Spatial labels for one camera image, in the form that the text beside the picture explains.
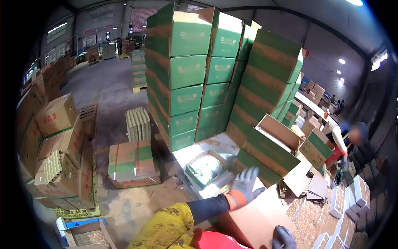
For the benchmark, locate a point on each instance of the person's body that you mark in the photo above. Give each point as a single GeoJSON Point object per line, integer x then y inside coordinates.
{"type": "Point", "coordinates": [168, 227]}

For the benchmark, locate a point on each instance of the person's left hand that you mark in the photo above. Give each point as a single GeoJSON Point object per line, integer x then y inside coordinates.
{"type": "Point", "coordinates": [244, 190]}

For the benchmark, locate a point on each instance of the pile of flat cardboard sheets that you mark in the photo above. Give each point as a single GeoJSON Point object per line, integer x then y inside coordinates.
{"type": "Point", "coordinates": [317, 188]}

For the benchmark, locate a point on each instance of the heap of pale egg trays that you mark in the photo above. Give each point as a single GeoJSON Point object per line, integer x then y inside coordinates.
{"type": "Point", "coordinates": [342, 202]}

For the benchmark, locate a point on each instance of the wall window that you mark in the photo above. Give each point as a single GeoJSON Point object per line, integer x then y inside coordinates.
{"type": "Point", "coordinates": [56, 31]}

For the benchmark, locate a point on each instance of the tipped open green carton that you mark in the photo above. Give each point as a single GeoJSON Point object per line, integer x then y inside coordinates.
{"type": "Point", "coordinates": [267, 155]}

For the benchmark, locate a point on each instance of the stack of green cartons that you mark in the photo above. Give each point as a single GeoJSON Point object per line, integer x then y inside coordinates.
{"type": "Point", "coordinates": [186, 68]}

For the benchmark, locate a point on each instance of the distant stacks of cartons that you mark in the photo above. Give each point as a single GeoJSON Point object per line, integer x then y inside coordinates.
{"type": "Point", "coordinates": [108, 49]}

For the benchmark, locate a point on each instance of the striped roller door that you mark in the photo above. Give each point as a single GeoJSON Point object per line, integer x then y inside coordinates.
{"type": "Point", "coordinates": [141, 18]}

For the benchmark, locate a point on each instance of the blue plastic crate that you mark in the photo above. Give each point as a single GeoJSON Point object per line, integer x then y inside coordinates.
{"type": "Point", "coordinates": [80, 223]}

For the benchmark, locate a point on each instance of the green plastic crate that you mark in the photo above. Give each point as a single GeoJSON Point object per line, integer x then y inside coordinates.
{"type": "Point", "coordinates": [77, 213]}

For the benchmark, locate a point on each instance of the person's left fingers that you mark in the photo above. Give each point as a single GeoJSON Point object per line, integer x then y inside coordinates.
{"type": "Point", "coordinates": [248, 176]}

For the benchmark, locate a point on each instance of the pile of brown cartons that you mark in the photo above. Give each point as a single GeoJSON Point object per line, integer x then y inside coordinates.
{"type": "Point", "coordinates": [56, 115]}

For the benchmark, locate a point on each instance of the person's right fingers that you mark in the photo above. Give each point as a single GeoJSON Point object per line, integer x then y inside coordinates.
{"type": "Point", "coordinates": [279, 232]}

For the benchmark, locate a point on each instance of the person's left thumb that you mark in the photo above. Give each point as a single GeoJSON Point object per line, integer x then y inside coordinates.
{"type": "Point", "coordinates": [259, 191]}

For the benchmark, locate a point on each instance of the long white work table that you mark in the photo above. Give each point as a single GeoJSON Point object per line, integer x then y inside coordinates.
{"type": "Point", "coordinates": [311, 104]}

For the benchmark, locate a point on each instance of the brown cardboard carton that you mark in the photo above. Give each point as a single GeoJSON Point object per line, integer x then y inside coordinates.
{"type": "Point", "coordinates": [245, 224]}

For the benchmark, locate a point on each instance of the open carton of eggs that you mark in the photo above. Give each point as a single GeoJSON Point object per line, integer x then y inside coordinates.
{"type": "Point", "coordinates": [90, 238]}

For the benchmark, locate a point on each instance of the person's right hand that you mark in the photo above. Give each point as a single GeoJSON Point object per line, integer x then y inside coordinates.
{"type": "Point", "coordinates": [283, 239]}

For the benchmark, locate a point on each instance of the stack of grey egg trays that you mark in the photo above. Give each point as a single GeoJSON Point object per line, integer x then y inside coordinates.
{"type": "Point", "coordinates": [138, 124]}

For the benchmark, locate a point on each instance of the stack of wooden pallets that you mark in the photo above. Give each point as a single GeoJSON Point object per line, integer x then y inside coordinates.
{"type": "Point", "coordinates": [88, 118]}

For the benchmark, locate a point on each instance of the distant pallet of green cartons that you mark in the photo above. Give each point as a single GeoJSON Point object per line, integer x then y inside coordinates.
{"type": "Point", "coordinates": [138, 70]}

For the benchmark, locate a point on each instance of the egg trays in brown carton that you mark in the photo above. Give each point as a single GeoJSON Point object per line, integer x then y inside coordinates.
{"type": "Point", "coordinates": [53, 166]}

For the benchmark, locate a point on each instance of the small open box of packets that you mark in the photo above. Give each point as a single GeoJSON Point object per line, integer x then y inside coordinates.
{"type": "Point", "coordinates": [205, 168]}

